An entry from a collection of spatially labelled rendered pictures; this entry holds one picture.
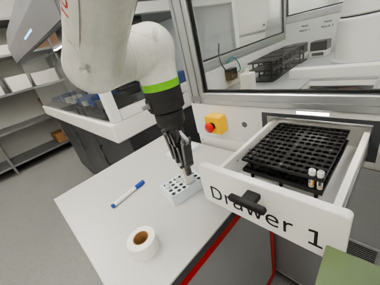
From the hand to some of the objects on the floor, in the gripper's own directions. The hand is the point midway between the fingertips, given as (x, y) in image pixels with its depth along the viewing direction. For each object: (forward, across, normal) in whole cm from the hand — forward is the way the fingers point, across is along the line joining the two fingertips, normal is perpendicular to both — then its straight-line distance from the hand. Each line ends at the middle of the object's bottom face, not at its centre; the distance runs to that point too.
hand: (185, 172), depth 60 cm
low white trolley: (+84, -15, -6) cm, 85 cm away
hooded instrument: (+84, -157, +32) cm, 181 cm away
